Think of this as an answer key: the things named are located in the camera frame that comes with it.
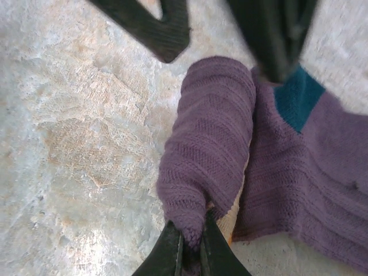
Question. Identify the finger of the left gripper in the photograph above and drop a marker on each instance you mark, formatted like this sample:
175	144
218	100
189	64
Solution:
172	37
273	34

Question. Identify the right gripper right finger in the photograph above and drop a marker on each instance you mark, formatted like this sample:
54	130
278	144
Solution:
215	253

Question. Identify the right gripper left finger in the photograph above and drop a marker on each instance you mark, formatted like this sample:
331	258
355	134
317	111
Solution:
169	253

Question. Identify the purple sock teal toe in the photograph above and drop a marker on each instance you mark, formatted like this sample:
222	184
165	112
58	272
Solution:
210	129

